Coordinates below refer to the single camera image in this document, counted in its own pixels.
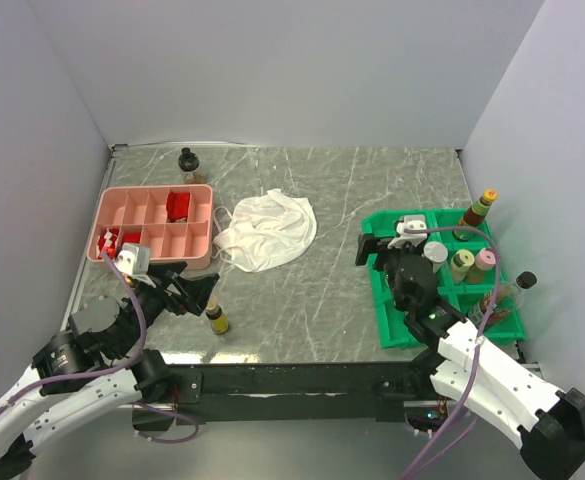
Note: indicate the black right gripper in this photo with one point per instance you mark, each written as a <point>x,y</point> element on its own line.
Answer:
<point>368,244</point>

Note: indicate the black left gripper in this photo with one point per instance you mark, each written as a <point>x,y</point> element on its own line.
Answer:
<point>195,291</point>

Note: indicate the silver lid blue label jar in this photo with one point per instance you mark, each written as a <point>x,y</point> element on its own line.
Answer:
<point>436,253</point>

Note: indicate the red sauce bottle yellow cap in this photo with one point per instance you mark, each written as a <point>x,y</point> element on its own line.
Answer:
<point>475,215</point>

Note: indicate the pink lid spice jar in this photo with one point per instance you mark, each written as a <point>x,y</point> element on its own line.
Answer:
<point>484,262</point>

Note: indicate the dark sauce bottle black cap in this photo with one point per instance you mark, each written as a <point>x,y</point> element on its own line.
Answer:
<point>509,298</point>

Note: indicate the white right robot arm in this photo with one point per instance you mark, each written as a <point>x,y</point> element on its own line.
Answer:
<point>545,423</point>

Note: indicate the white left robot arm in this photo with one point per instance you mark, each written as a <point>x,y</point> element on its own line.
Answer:
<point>98,363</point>

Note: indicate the small yellow dropper bottle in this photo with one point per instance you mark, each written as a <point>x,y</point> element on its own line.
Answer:
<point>219,322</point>

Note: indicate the red packet front compartment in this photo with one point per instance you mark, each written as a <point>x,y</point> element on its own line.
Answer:
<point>132,237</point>

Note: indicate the red packet compartment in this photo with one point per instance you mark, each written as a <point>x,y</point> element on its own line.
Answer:
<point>132,237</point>
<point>177,206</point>

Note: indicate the red packet back compartment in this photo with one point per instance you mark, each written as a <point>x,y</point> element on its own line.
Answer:
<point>177,206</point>

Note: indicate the pink compartment tray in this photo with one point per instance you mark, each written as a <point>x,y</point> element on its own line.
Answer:
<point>143,208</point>

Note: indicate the red white striped packet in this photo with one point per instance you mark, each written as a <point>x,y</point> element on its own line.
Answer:
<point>106,243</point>

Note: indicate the white crumpled cloth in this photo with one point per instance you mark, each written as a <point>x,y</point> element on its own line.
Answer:
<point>264,232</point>

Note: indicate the green compartment bin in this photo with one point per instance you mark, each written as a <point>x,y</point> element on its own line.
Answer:
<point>463,296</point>

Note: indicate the black cap spice jar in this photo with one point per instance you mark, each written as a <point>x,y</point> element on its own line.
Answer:
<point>189,165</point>

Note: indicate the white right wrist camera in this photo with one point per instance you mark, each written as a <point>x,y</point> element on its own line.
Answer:
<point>409,230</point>

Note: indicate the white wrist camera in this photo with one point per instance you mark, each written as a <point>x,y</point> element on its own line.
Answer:
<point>409,230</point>
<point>131,259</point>

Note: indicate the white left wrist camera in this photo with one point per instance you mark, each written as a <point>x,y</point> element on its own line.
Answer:
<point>131,259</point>

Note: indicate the black front mounting rail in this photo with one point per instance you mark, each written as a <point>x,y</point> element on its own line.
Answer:
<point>383,391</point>

